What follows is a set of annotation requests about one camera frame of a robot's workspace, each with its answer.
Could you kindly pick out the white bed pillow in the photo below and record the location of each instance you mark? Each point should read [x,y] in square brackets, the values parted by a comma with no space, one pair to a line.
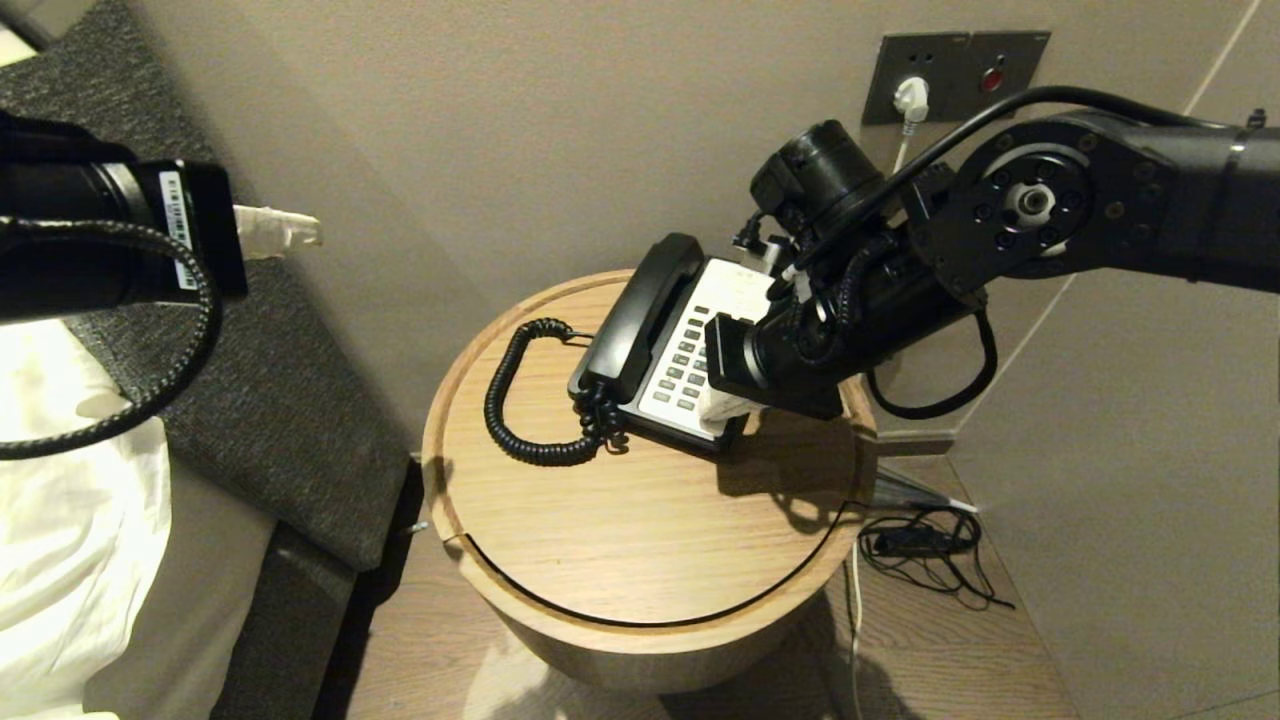
[70,560]

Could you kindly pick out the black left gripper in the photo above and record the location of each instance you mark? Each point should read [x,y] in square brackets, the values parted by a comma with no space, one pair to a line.
[205,230]

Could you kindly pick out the dark grey bed frame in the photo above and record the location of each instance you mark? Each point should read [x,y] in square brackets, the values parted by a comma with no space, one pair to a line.
[290,630]

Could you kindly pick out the grey wall socket panel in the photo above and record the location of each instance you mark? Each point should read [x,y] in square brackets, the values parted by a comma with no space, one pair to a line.
[950,60]

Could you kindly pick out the round wooden side table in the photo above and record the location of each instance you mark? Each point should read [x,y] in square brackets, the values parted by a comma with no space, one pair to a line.
[650,540]

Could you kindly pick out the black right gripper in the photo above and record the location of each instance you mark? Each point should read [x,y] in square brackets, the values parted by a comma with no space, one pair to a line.
[800,350]

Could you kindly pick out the black telephone handset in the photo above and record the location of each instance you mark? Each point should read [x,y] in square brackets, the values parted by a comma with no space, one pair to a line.
[640,310]

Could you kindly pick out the transparent folded umbrella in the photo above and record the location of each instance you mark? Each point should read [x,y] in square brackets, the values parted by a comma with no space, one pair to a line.
[910,490]

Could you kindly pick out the black and white desk telephone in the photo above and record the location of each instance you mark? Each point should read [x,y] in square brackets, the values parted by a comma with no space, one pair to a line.
[680,370]

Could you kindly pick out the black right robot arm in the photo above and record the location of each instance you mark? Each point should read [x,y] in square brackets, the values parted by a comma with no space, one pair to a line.
[1150,200]

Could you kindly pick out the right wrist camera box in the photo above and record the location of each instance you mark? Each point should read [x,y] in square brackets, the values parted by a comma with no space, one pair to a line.
[772,262]

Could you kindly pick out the grey upholstered headboard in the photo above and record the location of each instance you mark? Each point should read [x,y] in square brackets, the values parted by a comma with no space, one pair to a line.
[270,440]

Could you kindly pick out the beige mattress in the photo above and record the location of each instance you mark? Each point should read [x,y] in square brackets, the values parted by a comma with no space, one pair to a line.
[180,610]

